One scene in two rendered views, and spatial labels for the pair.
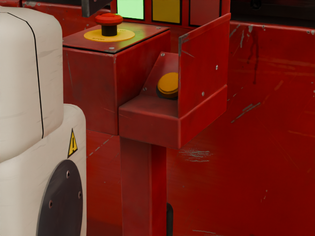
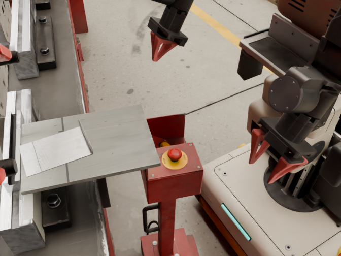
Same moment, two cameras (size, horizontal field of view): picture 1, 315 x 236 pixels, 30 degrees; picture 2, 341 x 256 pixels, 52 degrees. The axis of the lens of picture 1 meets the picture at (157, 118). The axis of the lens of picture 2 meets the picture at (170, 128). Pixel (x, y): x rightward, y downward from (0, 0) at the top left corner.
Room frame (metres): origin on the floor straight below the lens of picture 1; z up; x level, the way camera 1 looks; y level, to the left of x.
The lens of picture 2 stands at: (1.25, 0.51, 1.54)
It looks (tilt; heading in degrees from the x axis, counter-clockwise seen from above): 46 degrees down; 227
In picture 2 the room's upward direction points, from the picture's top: 1 degrees clockwise
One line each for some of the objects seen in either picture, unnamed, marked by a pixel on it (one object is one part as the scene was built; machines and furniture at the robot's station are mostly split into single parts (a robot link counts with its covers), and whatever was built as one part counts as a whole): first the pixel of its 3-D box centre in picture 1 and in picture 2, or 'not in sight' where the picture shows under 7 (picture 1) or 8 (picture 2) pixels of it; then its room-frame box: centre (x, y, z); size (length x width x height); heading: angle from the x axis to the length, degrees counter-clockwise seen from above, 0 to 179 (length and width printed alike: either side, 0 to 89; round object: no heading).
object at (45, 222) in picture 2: not in sight; (53, 169); (1.11, -0.03, 0.89); 0.30 x 0.05 x 0.03; 64
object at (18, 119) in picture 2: not in sight; (14, 148); (1.16, -0.06, 0.99); 0.20 x 0.03 x 0.03; 64
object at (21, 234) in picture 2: not in sight; (23, 160); (1.15, -0.07, 0.92); 0.39 x 0.06 x 0.10; 64
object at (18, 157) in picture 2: not in sight; (20, 157); (1.16, -0.02, 0.99); 0.14 x 0.01 x 0.03; 64
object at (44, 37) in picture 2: not in sight; (45, 40); (0.86, -0.54, 0.89); 0.30 x 0.05 x 0.03; 64
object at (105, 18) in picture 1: (108, 26); (174, 156); (0.82, 0.07, 0.79); 0.04 x 0.04 x 0.04
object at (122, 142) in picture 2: not in sight; (88, 144); (1.04, 0.04, 1.00); 0.26 x 0.18 x 0.01; 154
